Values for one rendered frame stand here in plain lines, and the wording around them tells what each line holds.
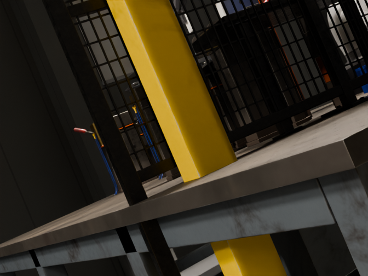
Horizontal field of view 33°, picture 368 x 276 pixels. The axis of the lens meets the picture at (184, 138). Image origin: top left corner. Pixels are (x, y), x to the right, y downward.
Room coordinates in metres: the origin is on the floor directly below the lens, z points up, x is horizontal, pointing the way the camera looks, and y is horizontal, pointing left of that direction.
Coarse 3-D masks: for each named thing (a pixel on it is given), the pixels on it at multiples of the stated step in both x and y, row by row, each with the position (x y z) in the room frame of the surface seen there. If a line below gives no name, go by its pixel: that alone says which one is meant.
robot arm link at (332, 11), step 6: (354, 0) 2.47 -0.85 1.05; (336, 6) 2.48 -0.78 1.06; (330, 12) 2.50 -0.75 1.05; (342, 12) 2.46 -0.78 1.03; (336, 18) 2.48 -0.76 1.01; (342, 18) 2.46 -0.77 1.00; (330, 24) 2.52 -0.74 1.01; (336, 24) 2.49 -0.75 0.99; (342, 30) 2.48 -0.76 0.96; (348, 30) 2.46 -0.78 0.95; (336, 36) 2.51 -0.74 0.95; (342, 36) 2.48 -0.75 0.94; (336, 42) 2.55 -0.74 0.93; (354, 42) 2.46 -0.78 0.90; (342, 48) 2.52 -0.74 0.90; (348, 48) 2.49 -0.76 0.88; (354, 48) 2.47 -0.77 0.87
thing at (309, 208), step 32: (288, 192) 0.94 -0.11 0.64; (320, 192) 0.88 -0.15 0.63; (352, 192) 0.83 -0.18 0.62; (160, 224) 1.33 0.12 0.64; (192, 224) 1.21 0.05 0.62; (224, 224) 1.12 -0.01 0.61; (256, 224) 1.04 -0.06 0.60; (288, 224) 0.97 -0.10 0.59; (320, 224) 0.91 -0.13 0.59; (352, 224) 0.85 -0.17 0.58; (32, 256) 2.25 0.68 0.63; (64, 256) 1.95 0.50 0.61; (96, 256) 1.71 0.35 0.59; (128, 256) 1.53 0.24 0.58; (192, 256) 3.38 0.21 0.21; (288, 256) 1.42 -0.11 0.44; (320, 256) 1.37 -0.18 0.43; (352, 256) 0.88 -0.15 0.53
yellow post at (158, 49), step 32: (128, 0) 1.27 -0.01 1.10; (160, 0) 1.30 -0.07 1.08; (128, 32) 1.31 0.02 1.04; (160, 32) 1.29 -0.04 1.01; (160, 64) 1.28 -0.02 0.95; (192, 64) 1.30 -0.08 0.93; (160, 96) 1.29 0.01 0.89; (192, 96) 1.29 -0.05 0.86; (192, 128) 1.28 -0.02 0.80; (192, 160) 1.27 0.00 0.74; (224, 160) 1.29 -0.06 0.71; (224, 256) 1.31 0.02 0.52; (256, 256) 1.29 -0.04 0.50
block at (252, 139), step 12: (228, 48) 1.76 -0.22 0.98; (240, 48) 1.77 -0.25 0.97; (240, 60) 1.77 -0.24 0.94; (228, 72) 1.75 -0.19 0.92; (240, 72) 1.76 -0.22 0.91; (252, 84) 1.77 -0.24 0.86; (228, 96) 1.81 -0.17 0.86; (240, 96) 1.75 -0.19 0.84; (252, 108) 1.76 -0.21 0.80; (264, 108) 1.77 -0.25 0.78; (240, 120) 1.80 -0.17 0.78; (264, 132) 1.76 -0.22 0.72; (276, 132) 1.77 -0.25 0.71; (252, 144) 1.78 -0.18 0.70
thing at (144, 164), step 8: (128, 112) 2.74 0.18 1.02; (128, 120) 2.74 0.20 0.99; (120, 128) 2.72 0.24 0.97; (128, 128) 2.74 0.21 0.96; (136, 136) 2.75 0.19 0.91; (128, 144) 2.73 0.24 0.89; (136, 144) 2.74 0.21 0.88; (144, 152) 2.75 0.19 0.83; (136, 160) 2.73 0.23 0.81; (144, 160) 2.74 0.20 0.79; (136, 168) 2.72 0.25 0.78
